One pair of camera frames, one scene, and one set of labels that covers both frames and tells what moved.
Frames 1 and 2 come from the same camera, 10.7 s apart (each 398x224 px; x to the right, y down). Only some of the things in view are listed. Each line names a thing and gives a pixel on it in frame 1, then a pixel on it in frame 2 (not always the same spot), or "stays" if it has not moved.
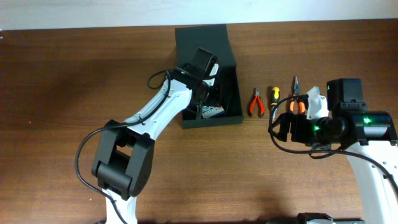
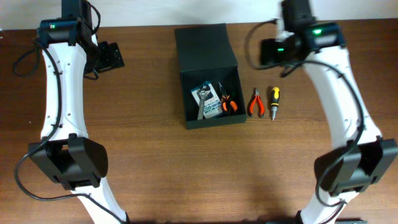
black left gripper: (204, 101) -> (114, 55)
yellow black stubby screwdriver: (275, 92) stays
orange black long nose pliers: (301, 102) -> (226, 102)
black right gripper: (298, 127) -> (268, 52)
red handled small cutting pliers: (262, 107) stays
